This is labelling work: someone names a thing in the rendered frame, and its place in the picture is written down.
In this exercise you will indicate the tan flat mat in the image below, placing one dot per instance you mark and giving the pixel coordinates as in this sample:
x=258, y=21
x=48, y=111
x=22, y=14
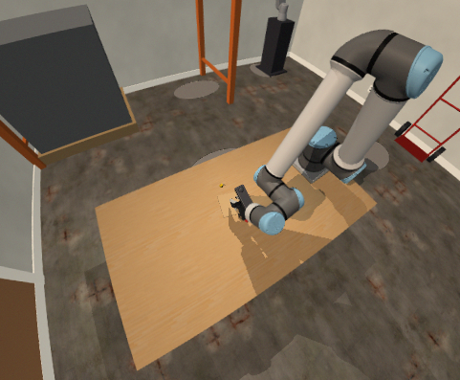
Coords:
x=224, y=201

